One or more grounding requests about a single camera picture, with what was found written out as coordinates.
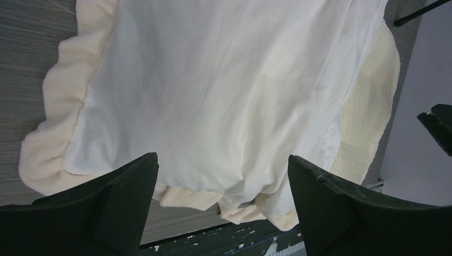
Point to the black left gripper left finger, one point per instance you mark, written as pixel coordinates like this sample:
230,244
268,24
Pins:
104,216

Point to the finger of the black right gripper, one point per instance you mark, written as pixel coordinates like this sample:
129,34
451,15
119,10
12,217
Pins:
438,124

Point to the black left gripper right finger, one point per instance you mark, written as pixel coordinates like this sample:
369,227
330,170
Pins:
339,217

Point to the grey pillowcase with cream frill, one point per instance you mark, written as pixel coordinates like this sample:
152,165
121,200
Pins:
223,91

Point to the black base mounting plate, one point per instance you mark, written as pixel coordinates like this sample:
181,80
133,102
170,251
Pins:
251,238

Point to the black music stand tripod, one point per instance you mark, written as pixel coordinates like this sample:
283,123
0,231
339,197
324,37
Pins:
402,21

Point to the aluminium frame rail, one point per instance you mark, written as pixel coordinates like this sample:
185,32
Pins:
376,186

